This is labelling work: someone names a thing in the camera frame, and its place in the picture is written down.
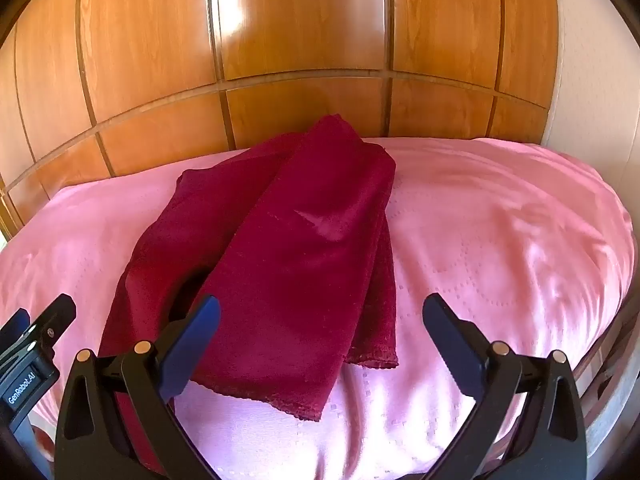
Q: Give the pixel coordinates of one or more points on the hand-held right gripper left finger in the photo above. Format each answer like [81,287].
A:
[192,345]

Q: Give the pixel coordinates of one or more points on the maroon cloth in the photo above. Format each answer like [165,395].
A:
[300,240]

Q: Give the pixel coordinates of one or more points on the wooden bed frame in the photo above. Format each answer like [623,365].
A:
[607,360]

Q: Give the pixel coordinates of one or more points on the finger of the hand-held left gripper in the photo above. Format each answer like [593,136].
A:
[52,325]
[15,327]

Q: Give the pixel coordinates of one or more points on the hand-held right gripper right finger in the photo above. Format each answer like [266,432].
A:
[450,345]

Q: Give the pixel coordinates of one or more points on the pink bed sheet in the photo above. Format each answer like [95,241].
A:
[500,240]

